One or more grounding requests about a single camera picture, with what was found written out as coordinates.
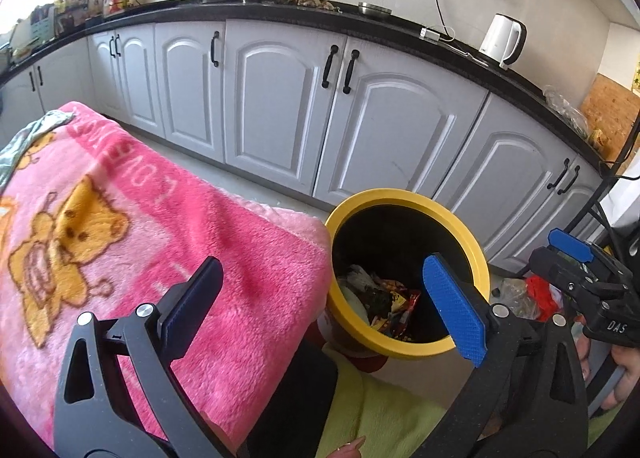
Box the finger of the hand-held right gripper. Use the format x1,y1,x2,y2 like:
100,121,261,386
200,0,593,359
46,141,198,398
529,247,602,310
547,228,609,265

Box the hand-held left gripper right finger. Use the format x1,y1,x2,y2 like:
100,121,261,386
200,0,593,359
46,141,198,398
422,252,590,458

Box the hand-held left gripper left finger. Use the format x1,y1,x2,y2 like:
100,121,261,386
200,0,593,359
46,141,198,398
53,255,236,458

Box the shiny printed snack wrapper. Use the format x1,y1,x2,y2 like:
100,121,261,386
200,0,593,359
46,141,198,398
369,278,424,340

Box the yellow trash bin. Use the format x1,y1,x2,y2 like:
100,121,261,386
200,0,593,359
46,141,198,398
324,189,492,358

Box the person's right hand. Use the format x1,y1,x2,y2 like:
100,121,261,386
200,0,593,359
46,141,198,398
597,345,640,412

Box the person's left hand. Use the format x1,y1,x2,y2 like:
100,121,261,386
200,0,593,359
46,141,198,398
327,438,366,458

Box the red plastic shopping bag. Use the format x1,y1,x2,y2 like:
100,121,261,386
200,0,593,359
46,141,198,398
524,275,567,320

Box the pink printed blanket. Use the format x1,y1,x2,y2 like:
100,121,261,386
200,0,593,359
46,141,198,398
0,101,334,454

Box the lime green fleece garment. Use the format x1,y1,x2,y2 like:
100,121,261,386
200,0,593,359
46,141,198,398
315,363,616,458

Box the clear plastic bag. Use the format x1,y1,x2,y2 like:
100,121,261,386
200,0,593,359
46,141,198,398
542,85,591,137

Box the orange chipboard panel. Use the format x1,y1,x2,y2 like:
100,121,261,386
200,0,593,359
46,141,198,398
582,73,640,160

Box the black cloth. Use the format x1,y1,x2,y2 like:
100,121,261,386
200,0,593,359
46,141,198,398
245,343,340,458

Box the white base cabinets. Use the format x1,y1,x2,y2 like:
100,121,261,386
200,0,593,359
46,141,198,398
0,18,606,280

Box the white electric kettle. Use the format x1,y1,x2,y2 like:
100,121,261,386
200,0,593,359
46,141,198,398
480,13,528,70

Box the light blue cloth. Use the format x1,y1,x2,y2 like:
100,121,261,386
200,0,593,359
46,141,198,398
0,111,76,189

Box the steel bowl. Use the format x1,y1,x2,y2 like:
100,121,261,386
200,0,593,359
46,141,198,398
357,1,394,21

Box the black kitchen countertop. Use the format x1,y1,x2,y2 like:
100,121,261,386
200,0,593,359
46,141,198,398
0,0,614,170

